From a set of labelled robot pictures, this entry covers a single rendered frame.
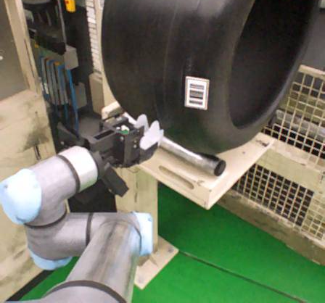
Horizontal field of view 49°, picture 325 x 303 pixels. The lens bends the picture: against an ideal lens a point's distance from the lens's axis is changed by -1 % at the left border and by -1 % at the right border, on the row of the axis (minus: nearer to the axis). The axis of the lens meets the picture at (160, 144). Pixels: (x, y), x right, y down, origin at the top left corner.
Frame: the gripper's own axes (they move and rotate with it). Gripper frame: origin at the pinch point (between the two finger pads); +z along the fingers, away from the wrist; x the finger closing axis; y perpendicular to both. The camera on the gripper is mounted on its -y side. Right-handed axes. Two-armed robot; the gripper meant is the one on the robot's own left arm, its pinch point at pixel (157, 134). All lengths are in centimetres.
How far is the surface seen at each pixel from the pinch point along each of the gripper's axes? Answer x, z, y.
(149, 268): 24, 33, -98
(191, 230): 23, 64, -96
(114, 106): 25.1, 10.6, -6.8
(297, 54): -10.5, 43.6, 12.0
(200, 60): -9.5, -2.0, 20.2
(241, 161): -7.5, 31.4, -18.9
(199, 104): -10.7, -2.1, 12.2
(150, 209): 27, 34, -64
